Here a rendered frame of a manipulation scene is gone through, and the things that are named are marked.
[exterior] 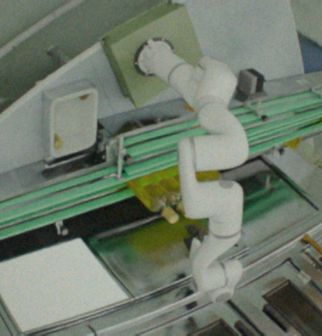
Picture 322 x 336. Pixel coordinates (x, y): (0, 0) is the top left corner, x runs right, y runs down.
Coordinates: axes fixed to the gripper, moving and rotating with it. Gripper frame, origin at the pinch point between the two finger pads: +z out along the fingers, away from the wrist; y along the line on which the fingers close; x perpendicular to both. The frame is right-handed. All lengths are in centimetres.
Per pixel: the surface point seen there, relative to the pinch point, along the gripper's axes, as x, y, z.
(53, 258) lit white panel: 43.2, -11.8, 9.6
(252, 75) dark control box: -48, 23, 58
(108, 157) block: 17.5, 8.5, 33.2
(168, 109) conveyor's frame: -8, 15, 48
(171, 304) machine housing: 10.8, -12.7, -17.3
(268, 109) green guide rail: -50, 13, 46
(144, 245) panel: 10.5, -12.5, 11.1
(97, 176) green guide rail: 22.0, 4.4, 29.6
